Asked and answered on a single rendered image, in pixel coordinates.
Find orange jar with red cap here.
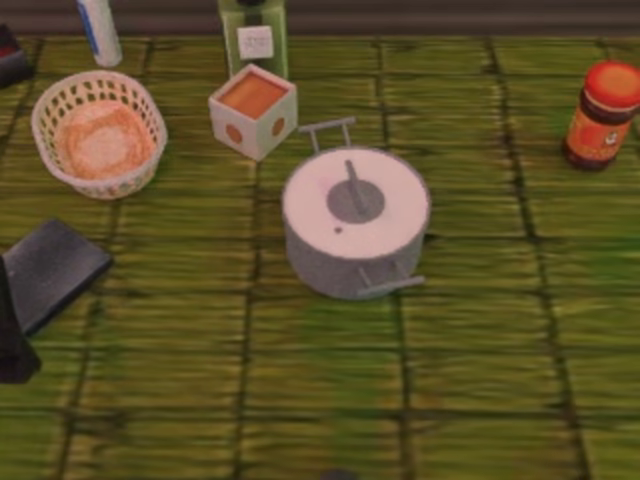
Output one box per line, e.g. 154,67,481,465
562,60,640,172

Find green bottle with white label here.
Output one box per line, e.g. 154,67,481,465
217,0,290,81

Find green bamboo mat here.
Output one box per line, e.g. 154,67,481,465
0,34,640,480

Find white tube with blue stripe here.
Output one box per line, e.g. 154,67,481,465
75,0,124,68

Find white cube box orange dots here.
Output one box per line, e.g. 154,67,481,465
207,63,299,162

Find grey pot with white lid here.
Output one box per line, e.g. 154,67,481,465
280,117,432,301

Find dark box with red content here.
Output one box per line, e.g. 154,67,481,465
0,24,32,89

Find round orange bread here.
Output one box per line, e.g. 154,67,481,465
53,100,157,180

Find white perforated plastic basket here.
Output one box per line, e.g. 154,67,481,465
30,70,169,201

